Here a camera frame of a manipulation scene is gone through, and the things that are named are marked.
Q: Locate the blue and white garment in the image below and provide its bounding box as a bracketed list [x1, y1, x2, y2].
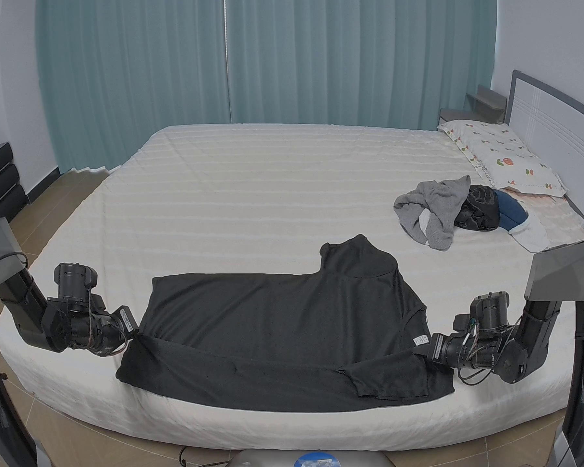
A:
[492, 189, 550, 253]

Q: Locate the black T-shirt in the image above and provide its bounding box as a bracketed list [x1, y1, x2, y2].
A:
[115, 234, 456, 413]

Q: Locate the white printed pillow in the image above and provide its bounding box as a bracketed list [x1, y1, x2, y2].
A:
[437, 119, 567, 197]

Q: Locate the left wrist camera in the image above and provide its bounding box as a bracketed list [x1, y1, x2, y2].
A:
[116, 305, 139, 333]

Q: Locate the grey garment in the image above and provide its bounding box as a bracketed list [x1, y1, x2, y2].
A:
[393, 174, 472, 251]

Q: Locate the grey bedside table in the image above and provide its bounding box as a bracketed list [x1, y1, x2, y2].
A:
[439, 85, 508, 124]

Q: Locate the blue-green curtain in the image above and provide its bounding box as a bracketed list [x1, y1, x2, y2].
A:
[35, 0, 230, 174]
[226, 0, 497, 130]

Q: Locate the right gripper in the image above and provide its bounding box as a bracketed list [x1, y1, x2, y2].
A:
[443, 334, 482, 369]

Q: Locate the bed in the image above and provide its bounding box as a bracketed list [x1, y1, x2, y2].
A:
[0, 69, 584, 452]

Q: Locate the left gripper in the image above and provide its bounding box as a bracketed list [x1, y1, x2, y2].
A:
[78, 309, 129, 359]

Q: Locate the black shiny garment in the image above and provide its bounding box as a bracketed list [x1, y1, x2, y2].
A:
[454, 185, 501, 232]

